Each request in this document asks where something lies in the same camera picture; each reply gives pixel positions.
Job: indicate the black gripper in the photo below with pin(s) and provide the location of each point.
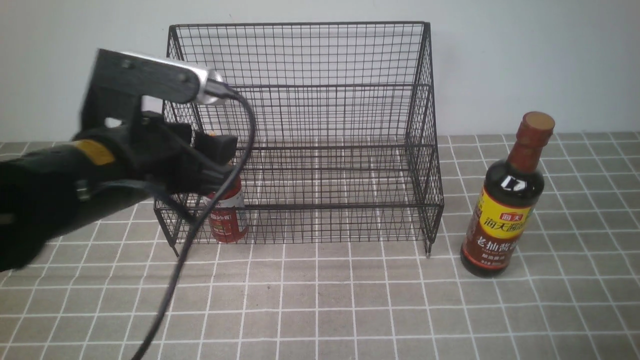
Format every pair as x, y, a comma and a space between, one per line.
155, 150

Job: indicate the red sauce bottle yellow cap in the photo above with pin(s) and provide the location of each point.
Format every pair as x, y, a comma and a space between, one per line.
229, 222

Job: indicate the dark soy sauce bottle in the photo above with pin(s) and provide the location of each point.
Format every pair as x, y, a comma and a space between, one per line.
510, 191

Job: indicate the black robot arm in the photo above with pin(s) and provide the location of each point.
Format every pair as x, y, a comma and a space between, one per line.
54, 191

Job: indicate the grey checkered tablecloth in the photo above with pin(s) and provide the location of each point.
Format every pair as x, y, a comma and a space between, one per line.
336, 287

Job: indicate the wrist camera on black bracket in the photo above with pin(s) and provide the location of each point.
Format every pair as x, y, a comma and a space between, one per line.
120, 81

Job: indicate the black wire mesh shelf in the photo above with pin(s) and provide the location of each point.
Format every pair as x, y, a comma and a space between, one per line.
345, 148

